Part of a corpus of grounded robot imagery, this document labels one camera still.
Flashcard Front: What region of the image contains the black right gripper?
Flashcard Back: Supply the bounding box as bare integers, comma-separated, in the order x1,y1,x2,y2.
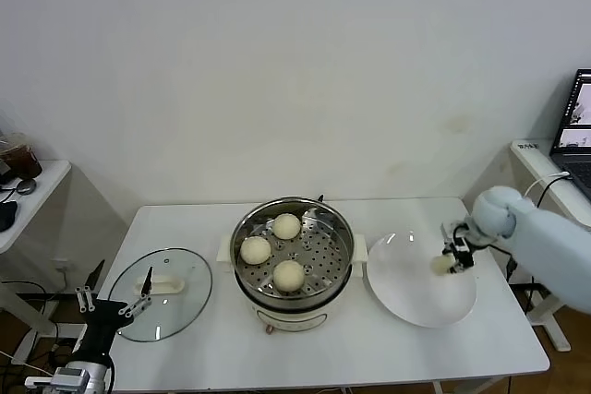
442,225,486,274

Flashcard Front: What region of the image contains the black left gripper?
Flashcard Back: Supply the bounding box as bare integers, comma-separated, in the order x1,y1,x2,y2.
75,258,154,350

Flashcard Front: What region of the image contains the white steamed baozi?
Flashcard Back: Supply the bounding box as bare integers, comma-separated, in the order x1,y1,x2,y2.
429,254,456,278
239,235,272,266
272,259,306,293
271,212,302,242

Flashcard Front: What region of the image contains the glass lid with white handle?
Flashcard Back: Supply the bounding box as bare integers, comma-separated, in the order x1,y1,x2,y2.
105,248,213,343

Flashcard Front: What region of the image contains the stainless steel steamer pot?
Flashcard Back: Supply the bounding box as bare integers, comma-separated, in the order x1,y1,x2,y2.
229,198,356,310

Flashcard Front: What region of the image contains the white round plate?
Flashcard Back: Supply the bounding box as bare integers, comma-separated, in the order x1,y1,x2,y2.
367,230,477,329

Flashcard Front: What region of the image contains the white side table with laptop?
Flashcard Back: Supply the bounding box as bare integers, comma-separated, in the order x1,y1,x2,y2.
509,139,591,353

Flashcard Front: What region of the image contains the white side table with cup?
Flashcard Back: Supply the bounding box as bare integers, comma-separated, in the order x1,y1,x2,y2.
0,159,73,363

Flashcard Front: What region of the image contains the black computer mouse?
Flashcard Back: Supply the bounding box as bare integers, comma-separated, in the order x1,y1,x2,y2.
0,201,18,233

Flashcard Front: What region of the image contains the dark laptop computer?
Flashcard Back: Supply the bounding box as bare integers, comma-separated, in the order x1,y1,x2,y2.
548,69,591,201

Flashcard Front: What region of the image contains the plastic cup of iced coffee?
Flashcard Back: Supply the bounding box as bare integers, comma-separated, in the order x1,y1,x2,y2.
0,133,43,181

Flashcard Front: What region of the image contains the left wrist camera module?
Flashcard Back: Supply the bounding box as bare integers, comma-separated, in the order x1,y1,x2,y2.
25,364,93,394

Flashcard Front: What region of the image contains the white laptop cable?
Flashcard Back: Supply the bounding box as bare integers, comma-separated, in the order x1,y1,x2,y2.
525,172,570,201

